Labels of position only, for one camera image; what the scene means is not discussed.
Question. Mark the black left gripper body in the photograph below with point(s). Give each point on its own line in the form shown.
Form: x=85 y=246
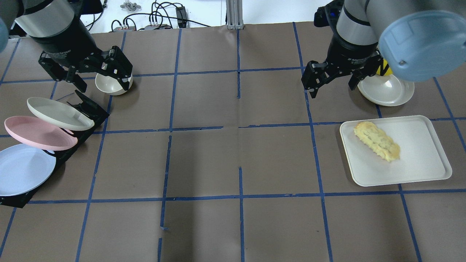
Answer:
x=68 y=43

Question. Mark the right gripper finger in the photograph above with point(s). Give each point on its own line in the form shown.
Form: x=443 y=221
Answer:
x=369 y=69
x=318 y=74

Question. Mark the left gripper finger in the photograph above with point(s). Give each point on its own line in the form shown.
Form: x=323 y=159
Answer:
x=58 y=73
x=112 y=63

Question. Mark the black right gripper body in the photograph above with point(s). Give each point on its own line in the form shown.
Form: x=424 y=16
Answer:
x=346 y=54

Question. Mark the yellow bread loaf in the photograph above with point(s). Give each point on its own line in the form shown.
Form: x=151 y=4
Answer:
x=377 y=140

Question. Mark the blue plate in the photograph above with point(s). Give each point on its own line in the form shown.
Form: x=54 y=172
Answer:
x=24 y=168

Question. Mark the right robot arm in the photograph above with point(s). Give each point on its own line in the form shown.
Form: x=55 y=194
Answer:
x=419 y=39

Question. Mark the cream plate in rack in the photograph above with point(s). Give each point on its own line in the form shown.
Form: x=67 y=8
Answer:
x=59 y=114

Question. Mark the black plate rack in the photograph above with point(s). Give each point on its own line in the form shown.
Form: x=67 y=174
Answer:
x=90 y=109

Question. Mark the pink plate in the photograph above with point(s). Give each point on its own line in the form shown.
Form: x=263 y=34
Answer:
x=40 y=134

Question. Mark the cream bowl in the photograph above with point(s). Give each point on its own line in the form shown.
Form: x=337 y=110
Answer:
x=109 y=85

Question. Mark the white shallow dish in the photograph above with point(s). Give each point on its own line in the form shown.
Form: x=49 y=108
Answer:
x=386 y=91

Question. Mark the black power adapter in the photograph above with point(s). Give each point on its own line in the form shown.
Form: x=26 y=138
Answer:
x=182 y=18

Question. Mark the white rectangular tray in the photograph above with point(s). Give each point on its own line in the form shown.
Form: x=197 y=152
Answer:
x=422 y=156

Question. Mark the aluminium frame post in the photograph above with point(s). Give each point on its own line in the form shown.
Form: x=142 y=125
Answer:
x=234 y=14

